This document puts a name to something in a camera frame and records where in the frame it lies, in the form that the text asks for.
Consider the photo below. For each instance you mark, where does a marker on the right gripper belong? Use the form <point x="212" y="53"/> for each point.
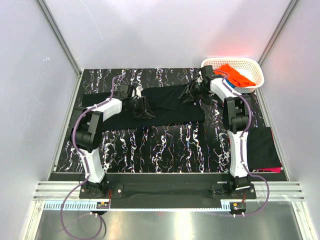
<point x="191" y="90"/>

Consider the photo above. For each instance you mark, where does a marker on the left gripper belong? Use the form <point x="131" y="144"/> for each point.
<point x="143" y="108"/>

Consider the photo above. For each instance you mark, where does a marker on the black polo shirt blue logo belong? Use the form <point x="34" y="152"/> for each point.
<point x="167" y="107"/>

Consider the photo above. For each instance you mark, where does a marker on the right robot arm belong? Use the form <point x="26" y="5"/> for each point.
<point x="236" y="118"/>

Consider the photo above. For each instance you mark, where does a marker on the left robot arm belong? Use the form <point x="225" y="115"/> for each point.
<point x="86" y="132"/>

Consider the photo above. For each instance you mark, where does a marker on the blue t shirt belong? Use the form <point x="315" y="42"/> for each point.
<point x="231" y="84"/>

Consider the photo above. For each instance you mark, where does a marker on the orange t shirt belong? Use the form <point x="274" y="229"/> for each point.
<point x="234" y="76"/>

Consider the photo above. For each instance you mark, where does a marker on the white plastic laundry basket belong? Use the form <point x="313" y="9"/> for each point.
<point x="247" y="67"/>

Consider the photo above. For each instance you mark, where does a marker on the folded black t shirt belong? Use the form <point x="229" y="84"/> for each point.
<point x="261" y="150"/>

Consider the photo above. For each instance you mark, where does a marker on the folded magenta t shirt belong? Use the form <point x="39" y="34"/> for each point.
<point x="268" y="170"/>

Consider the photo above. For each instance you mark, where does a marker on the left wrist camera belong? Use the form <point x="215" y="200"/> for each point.
<point x="129" y="91"/>

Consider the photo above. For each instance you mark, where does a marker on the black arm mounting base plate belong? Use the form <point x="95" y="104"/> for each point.
<point x="183" y="200"/>

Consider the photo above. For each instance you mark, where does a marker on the aluminium front rail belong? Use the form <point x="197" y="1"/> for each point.
<point x="276" y="190"/>

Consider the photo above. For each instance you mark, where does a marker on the left aluminium frame post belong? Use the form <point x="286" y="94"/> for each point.
<point x="58" y="35"/>

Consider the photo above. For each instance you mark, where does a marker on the aluminium frame post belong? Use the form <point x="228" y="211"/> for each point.
<point x="289" y="10"/>
<point x="58" y="35"/>

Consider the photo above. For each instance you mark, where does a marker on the right aluminium frame post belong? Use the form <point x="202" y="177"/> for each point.
<point x="289" y="10"/>

